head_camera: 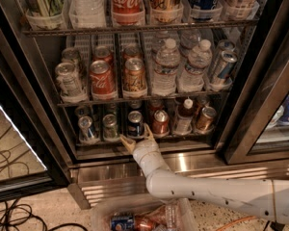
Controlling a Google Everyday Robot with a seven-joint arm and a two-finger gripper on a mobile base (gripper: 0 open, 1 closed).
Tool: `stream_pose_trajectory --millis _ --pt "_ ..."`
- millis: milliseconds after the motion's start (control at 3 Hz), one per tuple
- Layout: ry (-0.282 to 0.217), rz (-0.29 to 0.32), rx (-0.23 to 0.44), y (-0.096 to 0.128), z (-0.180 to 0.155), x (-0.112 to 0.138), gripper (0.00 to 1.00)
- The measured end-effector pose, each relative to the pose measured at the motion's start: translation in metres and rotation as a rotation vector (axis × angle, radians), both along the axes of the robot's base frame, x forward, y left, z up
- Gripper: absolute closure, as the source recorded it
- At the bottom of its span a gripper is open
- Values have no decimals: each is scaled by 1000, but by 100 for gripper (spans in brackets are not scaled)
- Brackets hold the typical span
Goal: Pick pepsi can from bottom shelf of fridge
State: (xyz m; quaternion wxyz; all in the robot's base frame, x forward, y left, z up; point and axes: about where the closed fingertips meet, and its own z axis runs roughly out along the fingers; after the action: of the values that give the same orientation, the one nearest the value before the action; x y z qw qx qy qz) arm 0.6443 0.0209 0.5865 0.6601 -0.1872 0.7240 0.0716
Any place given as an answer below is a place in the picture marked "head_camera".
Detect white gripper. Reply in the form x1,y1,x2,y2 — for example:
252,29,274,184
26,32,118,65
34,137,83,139
119,123,164,171

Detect blue pepsi can front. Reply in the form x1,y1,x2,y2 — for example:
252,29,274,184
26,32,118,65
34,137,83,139
127,111,144,137

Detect blue pepsi can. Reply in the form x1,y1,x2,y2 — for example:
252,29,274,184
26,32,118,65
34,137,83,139
127,111,144,137
110,214,135,231

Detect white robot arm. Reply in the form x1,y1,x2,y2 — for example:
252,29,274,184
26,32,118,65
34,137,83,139
120,126,289,225

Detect red can bottom shelf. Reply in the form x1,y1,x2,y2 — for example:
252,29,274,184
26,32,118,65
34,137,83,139
152,110,169,137

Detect green silver can bottom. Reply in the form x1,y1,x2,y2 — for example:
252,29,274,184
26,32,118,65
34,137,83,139
102,114,119,141

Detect silver blue can bottom left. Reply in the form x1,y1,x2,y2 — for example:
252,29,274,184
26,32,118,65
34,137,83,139
78,115,98,141

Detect stainless fridge base grille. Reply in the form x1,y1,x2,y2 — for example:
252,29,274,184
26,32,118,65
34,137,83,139
67,151,289,209

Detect orange can middle shelf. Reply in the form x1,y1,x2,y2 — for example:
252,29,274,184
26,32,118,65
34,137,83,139
123,58,147,98

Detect copper can bottom right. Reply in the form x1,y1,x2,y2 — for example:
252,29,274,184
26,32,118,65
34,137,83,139
196,107,217,133

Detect red coca-cola can middle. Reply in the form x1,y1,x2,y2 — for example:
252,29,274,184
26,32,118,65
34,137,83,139
90,60,117,100

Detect red can in bin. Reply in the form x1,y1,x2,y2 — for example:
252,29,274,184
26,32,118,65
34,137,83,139
134,217,157,231

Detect white silver can middle shelf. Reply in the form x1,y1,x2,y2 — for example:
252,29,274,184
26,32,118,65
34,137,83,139
55,63,87,103

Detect blue pepsi can in bin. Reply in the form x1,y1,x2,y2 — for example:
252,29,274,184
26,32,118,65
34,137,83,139
110,214,135,231

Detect slim silver blue can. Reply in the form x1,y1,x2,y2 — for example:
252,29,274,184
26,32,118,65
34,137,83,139
209,50,238,90

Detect open glass fridge door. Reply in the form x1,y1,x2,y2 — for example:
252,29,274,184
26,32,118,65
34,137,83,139
0,28,69,202

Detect white bottle top shelf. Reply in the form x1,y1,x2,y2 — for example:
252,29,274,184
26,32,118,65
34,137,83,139
69,0,106,29

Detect brown tea bottle white cap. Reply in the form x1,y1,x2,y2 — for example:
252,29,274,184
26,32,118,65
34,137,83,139
173,98,194,135

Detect clear plastic bin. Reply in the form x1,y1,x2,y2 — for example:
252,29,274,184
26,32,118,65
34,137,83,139
91,193,197,231

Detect clear water bottle right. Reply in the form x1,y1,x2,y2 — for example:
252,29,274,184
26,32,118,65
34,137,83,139
177,39,212,92

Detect clear water bottle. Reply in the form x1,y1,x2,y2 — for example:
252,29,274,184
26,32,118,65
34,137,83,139
177,39,212,92
152,38,180,96

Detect clear water bottle left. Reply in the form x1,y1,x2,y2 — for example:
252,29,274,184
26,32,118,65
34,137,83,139
152,38,180,96

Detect large coca-cola bottle top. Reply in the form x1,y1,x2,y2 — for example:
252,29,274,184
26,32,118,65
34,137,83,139
112,0,141,25

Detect black plug box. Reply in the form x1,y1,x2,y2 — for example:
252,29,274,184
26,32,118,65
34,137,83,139
270,222,285,231

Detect orange extension cord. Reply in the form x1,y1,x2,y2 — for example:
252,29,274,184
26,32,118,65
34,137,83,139
215,215,258,231

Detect black floor cables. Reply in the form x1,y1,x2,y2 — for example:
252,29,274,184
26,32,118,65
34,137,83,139
0,198,89,231

